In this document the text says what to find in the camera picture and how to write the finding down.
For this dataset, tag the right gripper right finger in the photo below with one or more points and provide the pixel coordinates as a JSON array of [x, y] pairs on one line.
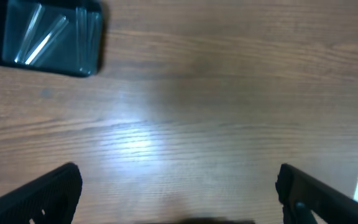
[[315, 196]]

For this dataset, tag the clear test tube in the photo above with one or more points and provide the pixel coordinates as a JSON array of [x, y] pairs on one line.
[[47, 43], [94, 43], [81, 37], [30, 34]]

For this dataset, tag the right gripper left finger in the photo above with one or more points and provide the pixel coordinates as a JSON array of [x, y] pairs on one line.
[[45, 199]]

